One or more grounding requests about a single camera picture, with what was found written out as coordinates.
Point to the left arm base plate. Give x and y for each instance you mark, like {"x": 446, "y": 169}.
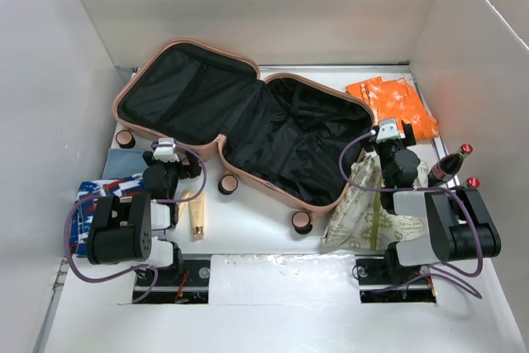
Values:
{"x": 189, "y": 286}

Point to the cola bottle red cap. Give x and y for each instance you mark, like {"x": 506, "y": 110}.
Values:
{"x": 447, "y": 167}

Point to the orange white patterned garment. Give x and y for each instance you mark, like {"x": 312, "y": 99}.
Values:
{"x": 399, "y": 100}

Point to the light blue denim garment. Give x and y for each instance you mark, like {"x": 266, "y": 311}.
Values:
{"x": 122, "y": 163}

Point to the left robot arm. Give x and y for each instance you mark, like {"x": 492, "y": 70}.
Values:
{"x": 122, "y": 228}

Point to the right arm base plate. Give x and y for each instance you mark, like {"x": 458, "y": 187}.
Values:
{"x": 377, "y": 285}

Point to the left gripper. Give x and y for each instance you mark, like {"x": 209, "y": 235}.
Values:
{"x": 186, "y": 170}

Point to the wide cream cosmetic tube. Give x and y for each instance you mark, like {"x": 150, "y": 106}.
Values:
{"x": 197, "y": 216}

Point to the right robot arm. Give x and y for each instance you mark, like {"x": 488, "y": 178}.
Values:
{"x": 459, "y": 224}

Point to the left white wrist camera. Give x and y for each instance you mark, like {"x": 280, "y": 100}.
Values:
{"x": 164, "y": 150}

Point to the blue white red shorts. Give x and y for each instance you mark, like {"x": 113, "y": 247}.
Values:
{"x": 83, "y": 216}

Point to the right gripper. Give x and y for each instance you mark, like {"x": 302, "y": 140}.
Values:
{"x": 408, "y": 139}

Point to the slim cream cosmetic tube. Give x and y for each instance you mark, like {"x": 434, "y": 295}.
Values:
{"x": 181, "y": 207}

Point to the pink suitcase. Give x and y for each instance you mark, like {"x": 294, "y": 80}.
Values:
{"x": 285, "y": 135}

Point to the cream green printed jacket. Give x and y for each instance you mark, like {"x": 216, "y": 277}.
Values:
{"x": 360, "y": 223}

